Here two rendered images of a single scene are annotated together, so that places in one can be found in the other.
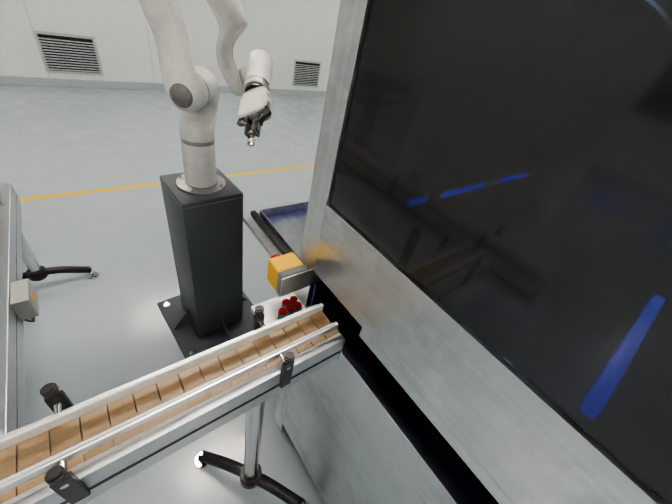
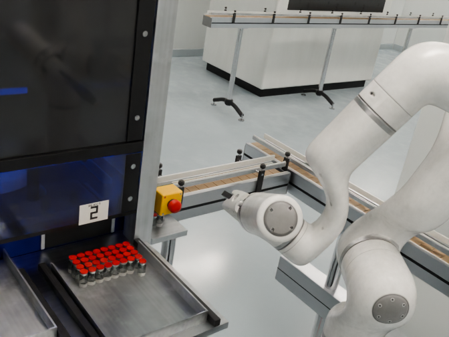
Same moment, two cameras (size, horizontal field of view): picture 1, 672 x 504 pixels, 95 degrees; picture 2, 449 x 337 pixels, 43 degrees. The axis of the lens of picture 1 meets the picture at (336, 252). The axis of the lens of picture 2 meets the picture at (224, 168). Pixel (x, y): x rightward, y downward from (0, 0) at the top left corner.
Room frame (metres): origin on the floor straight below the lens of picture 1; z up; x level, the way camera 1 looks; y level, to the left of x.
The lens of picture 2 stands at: (2.05, 0.35, 1.81)
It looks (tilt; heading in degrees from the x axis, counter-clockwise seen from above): 25 degrees down; 183
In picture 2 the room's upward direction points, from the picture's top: 10 degrees clockwise
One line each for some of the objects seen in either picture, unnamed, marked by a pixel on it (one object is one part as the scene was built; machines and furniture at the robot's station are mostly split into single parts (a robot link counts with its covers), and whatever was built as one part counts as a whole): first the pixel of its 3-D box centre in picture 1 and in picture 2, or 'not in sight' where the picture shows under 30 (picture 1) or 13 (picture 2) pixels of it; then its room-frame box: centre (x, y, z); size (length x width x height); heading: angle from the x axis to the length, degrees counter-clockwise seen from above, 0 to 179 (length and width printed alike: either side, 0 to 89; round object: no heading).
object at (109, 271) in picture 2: not in sight; (111, 270); (0.84, 0.04, 0.90); 0.18 x 0.02 x 0.05; 134
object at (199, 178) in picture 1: (199, 163); not in sight; (1.10, 0.61, 0.95); 0.19 x 0.19 x 0.18
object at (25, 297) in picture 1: (24, 299); not in sight; (0.61, 1.06, 0.50); 0.12 x 0.05 x 0.09; 45
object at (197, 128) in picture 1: (198, 104); (369, 304); (1.13, 0.62, 1.16); 0.19 x 0.12 x 0.24; 8
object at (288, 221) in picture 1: (313, 232); (127, 291); (0.90, 0.10, 0.90); 0.34 x 0.26 x 0.04; 44
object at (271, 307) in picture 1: (284, 318); (158, 226); (0.52, 0.09, 0.87); 0.14 x 0.13 x 0.02; 45
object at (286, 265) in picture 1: (286, 273); (165, 198); (0.56, 0.11, 1.00); 0.08 x 0.07 x 0.07; 45
